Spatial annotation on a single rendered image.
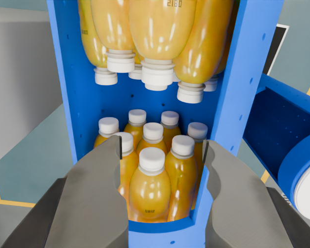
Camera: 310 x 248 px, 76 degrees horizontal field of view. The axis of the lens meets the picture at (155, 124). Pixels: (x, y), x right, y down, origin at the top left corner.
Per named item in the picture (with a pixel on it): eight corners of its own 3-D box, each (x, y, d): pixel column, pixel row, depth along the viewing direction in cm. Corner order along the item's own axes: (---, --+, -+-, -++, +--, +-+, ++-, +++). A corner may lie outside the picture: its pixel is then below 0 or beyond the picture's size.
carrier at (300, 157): (256, 59, 121) (209, 65, 122) (439, 128, 43) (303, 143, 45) (252, 103, 134) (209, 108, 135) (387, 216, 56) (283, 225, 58)
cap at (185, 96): (207, 91, 28) (204, 103, 29) (201, 83, 32) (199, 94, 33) (179, 89, 28) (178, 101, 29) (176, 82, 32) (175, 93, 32)
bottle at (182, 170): (176, 241, 39) (190, 167, 31) (149, 220, 43) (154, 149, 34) (193, 217, 44) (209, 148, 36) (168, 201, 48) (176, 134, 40)
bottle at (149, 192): (130, 222, 42) (130, 149, 34) (163, 223, 43) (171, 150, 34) (127, 257, 36) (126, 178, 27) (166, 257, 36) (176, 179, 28)
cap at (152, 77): (167, 62, 26) (166, 76, 27) (138, 62, 25) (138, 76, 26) (179, 69, 23) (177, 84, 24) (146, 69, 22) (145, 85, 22)
